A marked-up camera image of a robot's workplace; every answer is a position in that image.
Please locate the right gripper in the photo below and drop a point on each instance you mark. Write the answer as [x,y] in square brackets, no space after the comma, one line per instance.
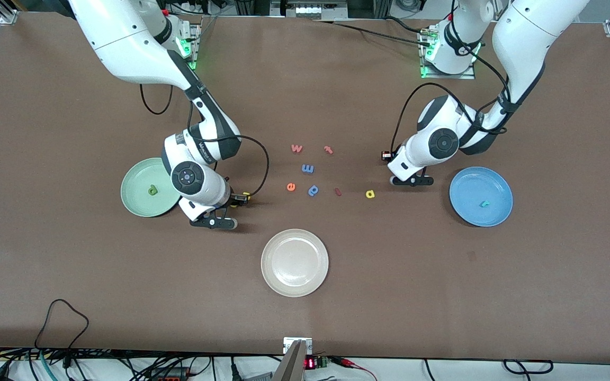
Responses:
[237,198]

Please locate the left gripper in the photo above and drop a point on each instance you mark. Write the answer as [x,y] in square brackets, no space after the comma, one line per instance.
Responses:
[388,155]

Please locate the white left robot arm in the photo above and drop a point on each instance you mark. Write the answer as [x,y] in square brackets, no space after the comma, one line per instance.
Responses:
[522,37]

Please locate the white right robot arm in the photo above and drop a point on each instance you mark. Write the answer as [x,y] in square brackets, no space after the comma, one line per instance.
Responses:
[130,47]

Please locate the blue letter p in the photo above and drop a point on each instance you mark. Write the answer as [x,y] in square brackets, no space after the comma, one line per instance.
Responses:
[313,190]

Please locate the blue letter m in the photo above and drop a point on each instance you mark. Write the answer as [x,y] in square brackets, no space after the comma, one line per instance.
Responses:
[307,169]

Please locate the beige plate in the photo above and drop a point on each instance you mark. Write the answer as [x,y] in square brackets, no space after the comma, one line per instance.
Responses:
[294,262]

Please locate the blue plate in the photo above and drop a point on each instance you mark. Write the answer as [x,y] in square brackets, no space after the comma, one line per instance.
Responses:
[474,190]

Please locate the green plate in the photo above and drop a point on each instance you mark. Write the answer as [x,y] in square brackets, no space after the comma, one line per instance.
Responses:
[138,185]

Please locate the white power strip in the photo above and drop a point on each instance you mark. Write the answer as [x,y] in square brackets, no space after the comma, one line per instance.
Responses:
[309,8]

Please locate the red digit display module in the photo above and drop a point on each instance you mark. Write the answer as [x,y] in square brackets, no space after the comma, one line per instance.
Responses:
[310,363]

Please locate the green terminal block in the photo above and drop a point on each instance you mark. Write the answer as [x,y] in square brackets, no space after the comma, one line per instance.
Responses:
[322,362]

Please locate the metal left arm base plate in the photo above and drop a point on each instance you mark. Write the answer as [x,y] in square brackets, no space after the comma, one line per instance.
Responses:
[469,75]

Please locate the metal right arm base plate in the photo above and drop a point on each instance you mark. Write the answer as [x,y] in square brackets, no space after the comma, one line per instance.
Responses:
[194,58]

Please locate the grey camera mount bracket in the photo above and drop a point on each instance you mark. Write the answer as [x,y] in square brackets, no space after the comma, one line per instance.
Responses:
[292,365]

